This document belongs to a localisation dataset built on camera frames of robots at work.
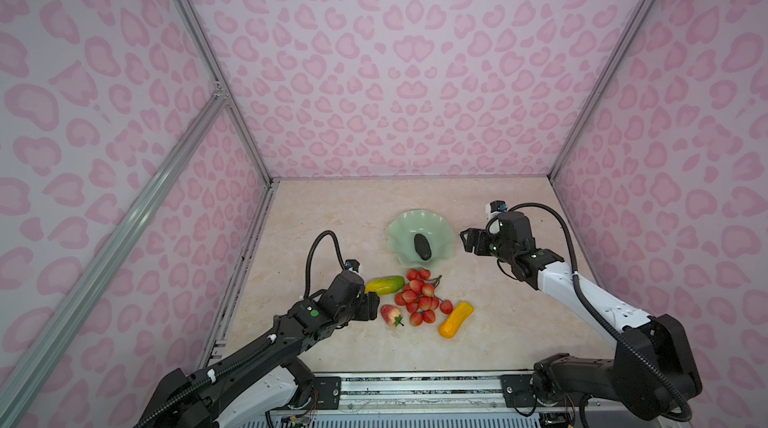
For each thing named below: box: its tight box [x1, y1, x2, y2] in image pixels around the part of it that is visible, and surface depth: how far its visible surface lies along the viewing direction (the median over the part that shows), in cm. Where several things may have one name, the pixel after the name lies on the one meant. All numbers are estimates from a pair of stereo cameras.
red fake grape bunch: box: [395, 268, 454, 327], surface depth 86 cm
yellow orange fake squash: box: [438, 302, 475, 339], surface depth 84 cm
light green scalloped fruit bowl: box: [386, 209, 457, 268], surface depth 102 cm
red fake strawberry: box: [380, 304, 404, 327], surface depth 84 cm
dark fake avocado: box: [414, 233, 432, 261], surface depth 99 cm
